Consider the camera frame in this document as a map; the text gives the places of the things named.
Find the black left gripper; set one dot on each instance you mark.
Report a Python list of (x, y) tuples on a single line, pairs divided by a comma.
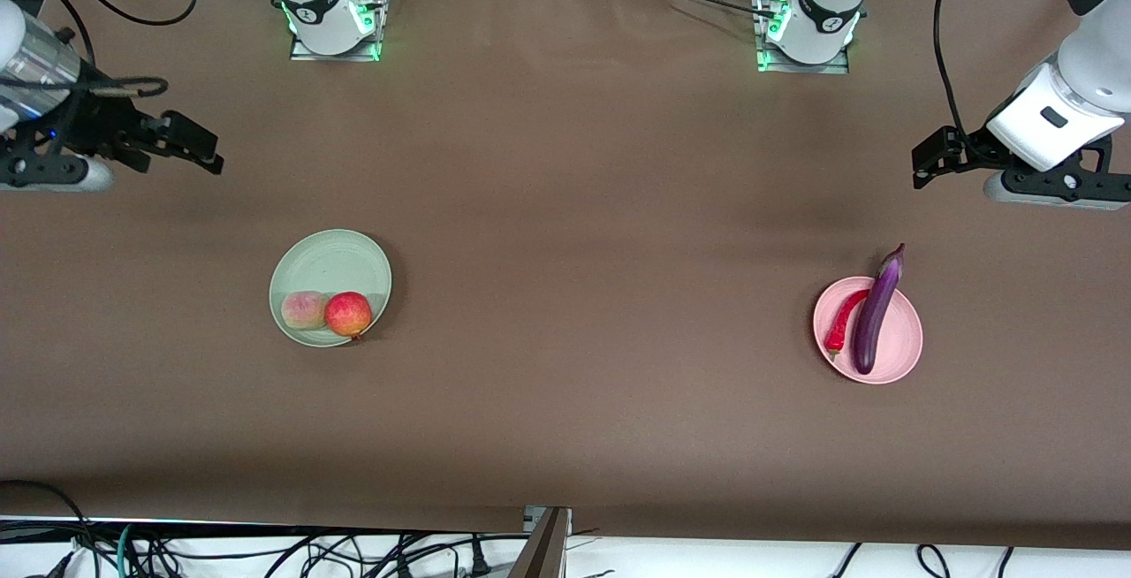
[(965, 149)]

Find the red chili pepper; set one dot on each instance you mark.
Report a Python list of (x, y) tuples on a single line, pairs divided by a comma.
[(839, 326)]

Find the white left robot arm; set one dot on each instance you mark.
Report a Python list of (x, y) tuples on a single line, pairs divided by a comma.
[(1069, 92)]

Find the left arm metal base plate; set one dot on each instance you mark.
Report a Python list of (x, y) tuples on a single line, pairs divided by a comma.
[(835, 67)]

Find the metal bracket at table edge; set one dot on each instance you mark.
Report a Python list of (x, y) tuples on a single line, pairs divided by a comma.
[(541, 547)]

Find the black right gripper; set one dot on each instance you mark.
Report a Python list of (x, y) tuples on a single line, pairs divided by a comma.
[(95, 123)]

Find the long purple eggplant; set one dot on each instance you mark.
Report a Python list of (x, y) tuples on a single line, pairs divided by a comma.
[(875, 313)]

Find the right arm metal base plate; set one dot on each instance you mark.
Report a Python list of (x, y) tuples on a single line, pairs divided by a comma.
[(305, 52)]

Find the pink round plate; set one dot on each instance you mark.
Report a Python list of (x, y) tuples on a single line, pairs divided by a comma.
[(897, 339)]

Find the red apple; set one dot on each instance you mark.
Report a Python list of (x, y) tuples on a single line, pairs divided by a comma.
[(348, 315)]

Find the brown table cover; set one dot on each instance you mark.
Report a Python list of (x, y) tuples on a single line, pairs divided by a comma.
[(565, 437)]

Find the pale green round plate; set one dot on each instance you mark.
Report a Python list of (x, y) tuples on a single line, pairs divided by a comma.
[(331, 260)]

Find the pink-green peach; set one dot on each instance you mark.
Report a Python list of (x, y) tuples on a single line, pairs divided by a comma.
[(300, 310)]

